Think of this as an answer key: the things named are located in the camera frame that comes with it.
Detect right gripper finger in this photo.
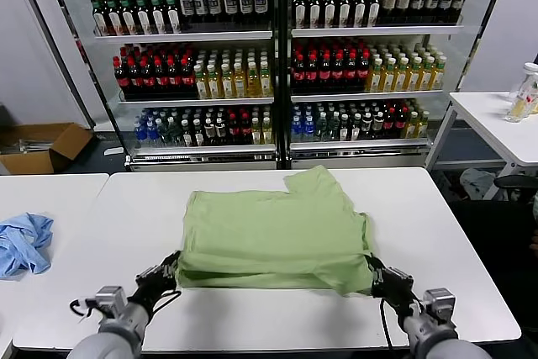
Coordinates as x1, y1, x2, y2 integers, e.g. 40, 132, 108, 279
370, 254, 414, 283
363, 254, 382, 295

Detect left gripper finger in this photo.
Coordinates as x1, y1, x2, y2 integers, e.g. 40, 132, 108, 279
164, 260, 182, 289
134, 251, 181, 287

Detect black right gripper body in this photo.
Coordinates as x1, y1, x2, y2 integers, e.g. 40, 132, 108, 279
373, 271, 421, 322

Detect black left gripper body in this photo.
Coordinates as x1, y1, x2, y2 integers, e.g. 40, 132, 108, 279
128, 275, 177, 320

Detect light green t-shirt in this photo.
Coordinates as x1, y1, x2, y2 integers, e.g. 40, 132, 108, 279
174, 164, 375, 297

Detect white plastic bag bundle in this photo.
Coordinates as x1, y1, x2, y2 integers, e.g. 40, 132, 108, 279
459, 167, 504, 203

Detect crumpled light blue shirt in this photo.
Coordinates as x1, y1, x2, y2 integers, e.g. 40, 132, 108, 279
0, 211, 55, 279

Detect black office chair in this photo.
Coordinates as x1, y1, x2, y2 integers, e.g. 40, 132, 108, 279
449, 173, 538, 276

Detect red cap cola bottle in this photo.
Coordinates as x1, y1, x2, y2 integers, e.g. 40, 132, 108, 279
305, 54, 319, 90
383, 107, 397, 140
293, 54, 307, 90
154, 58, 170, 98
166, 57, 183, 98
113, 59, 130, 98
227, 114, 240, 145
127, 58, 143, 98
344, 52, 359, 90
140, 58, 156, 98
239, 113, 252, 145
331, 53, 345, 90
180, 57, 197, 98
357, 51, 372, 89
395, 106, 409, 139
318, 54, 333, 90

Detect seated person teal top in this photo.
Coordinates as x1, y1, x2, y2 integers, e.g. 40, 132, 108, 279
528, 190, 538, 257

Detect open cardboard box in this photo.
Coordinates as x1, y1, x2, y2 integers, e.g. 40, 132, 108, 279
0, 122, 94, 176

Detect white side table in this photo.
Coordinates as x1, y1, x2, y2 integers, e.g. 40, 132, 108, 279
424, 90, 538, 203

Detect plastic wrapped metal parts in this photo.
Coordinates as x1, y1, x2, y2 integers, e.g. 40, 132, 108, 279
0, 135, 50, 155

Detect clear jar yellow contents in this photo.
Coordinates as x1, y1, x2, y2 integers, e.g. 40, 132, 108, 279
505, 92, 531, 124

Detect clear jar white lid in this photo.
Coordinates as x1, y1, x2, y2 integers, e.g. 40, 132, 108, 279
511, 61, 538, 102

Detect white display cabinet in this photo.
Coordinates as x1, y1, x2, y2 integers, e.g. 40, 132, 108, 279
285, 0, 468, 171
66, 0, 282, 173

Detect glass cabinet door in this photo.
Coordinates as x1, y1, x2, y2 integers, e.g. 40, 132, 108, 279
11, 0, 132, 173
424, 0, 516, 171

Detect green cap dark tea bottle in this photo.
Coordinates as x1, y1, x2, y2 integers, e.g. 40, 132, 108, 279
323, 0, 338, 29
338, 0, 353, 28
308, 0, 323, 29
367, 0, 382, 27
133, 0, 152, 34
104, 0, 123, 35
293, 0, 308, 29
163, 0, 182, 34
91, 0, 108, 35
148, 0, 167, 34
119, 0, 138, 35
352, 0, 368, 28

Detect beige label dark drink bottle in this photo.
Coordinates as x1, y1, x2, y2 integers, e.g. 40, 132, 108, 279
396, 0, 413, 24
381, 0, 398, 24

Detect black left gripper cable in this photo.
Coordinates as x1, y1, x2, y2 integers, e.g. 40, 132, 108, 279
153, 289, 182, 314

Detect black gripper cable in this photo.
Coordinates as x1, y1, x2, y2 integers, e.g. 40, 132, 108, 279
379, 298, 398, 354
153, 289, 182, 314

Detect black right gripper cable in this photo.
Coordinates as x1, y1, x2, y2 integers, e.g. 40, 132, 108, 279
379, 298, 398, 354

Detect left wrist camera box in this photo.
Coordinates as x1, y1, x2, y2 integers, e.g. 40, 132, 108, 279
69, 286, 128, 320

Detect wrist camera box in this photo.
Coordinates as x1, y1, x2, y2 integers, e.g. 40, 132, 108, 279
69, 286, 128, 320
419, 288, 458, 329

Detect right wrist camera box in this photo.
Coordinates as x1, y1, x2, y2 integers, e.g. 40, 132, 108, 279
419, 288, 458, 329

